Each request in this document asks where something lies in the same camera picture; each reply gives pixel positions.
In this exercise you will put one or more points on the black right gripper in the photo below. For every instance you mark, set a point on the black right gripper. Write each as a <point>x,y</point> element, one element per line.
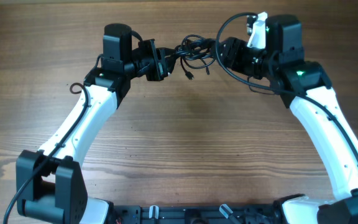
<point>235,48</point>

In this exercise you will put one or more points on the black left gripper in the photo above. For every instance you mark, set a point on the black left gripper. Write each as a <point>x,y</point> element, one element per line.
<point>163,60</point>

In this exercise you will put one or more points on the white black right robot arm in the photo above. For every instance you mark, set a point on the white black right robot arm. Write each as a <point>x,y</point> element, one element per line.
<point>275,51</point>

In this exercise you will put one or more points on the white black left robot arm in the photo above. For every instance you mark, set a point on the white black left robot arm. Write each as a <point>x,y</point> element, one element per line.
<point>50,183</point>

